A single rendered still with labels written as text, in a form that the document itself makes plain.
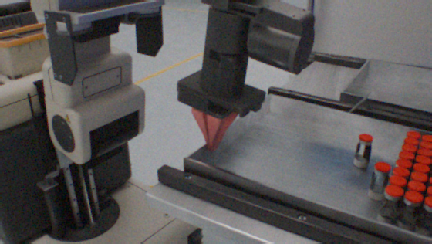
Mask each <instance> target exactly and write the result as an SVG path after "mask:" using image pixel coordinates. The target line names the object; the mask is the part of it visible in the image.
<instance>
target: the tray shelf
mask: <svg viewBox="0 0 432 244"><path fill-rule="evenodd" d="M358 72H359V70H358V69H354V68H349V67H344V66H336V65H331V64H326V63H322V62H317V61H315V62H314V63H312V64H311V65H310V66H308V67H307V68H305V69H304V70H303V71H301V72H300V73H299V75H297V76H296V77H294V78H293V79H292V80H290V81H289V82H288V83H287V84H285V85H284V86H283V87H282V88H284V89H288V90H294V91H295V92H300V93H307V94H311V95H314V96H318V97H325V98H329V99H334V100H338V101H339V100H340V98H339V95H340V92H341V91H342V90H343V88H344V87H345V86H346V85H347V84H348V83H349V81H350V80H351V79H352V78H353V77H354V76H355V75H356V74H357V73H358ZM146 200H147V205H148V206H150V207H151V208H155V209H157V210H160V211H162V212H164V213H167V214H168V215H172V216H174V217H176V218H179V219H181V221H184V222H186V223H189V224H192V225H195V226H197V227H198V228H200V229H203V230H205V231H209V232H211V233H214V234H215V235H217V236H220V237H222V238H226V239H228V240H231V241H232V242H236V243H237V244H325V243H324V242H319V241H316V240H314V239H311V238H309V237H306V236H303V235H301V234H300V235H299V234H297V233H294V232H291V231H289V230H287V229H282V228H280V227H278V226H276V225H273V224H270V223H267V222H264V221H262V220H260V219H256V218H253V217H251V216H249V215H246V214H243V213H241V212H237V211H235V210H232V209H230V208H227V207H224V206H222V205H218V204H216V203H213V202H210V201H207V200H205V199H202V198H199V197H197V196H195V195H191V194H188V193H187V192H184V191H182V190H180V189H177V188H174V187H172V186H169V185H166V184H163V183H161V182H159V183H158V184H157V185H155V186H154V187H152V189H151V190H149V191H148V192H147V193H146Z"/></svg>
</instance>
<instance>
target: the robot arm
mask: <svg viewBox="0 0 432 244"><path fill-rule="evenodd" d="M201 3H204V4H207V5H209V10H208V23H207V25H206V33H205V40H204V54H203V62H202V69H201V70H199V71H197V72H195V73H192V74H190V75H188V76H186V77H184V78H181V79H179V80H178V81H177V101H178V102H181V103H183V104H186V105H188V106H190V107H191V113H192V114H193V116H194V119H195V121H196V123H197V124H198V126H199V128H200V129H201V132H202V134H203V136H204V139H205V142H206V145H207V148H208V151H211V152H214V151H215V150H217V149H218V146H219V144H220V142H221V141H222V140H223V138H224V136H225V134H226V131H227V129H228V128H229V127H230V126H231V124H232V123H233V121H235V119H236V117H237V116H238V115H239V117H244V116H247V115H248V114H249V113H250V111H253V112H255V113H256V112H258V111H259V110H260V109H261V108H262V104H263V103H264V102H265V96H266V91H265V90H262V89H259V88H256V87H253V86H250V85H247V84H245V77H246V72H247V68H248V57H249V58H251V59H253V60H256V61H259V62H261V63H266V65H268V66H272V67H275V68H277V69H282V70H284V71H286V72H289V73H293V74H295V75H296V76H297V75H299V73H300V72H301V71H302V70H304V68H305V66H306V64H307V61H308V59H309V56H310V54H311V51H312V47H313V43H314V38H315V29H314V26H315V17H314V15H313V14H312V13H311V12H310V11H307V10H305V9H303V8H299V7H296V6H295V5H292V4H289V3H287V2H284V1H281V0H201Z"/></svg>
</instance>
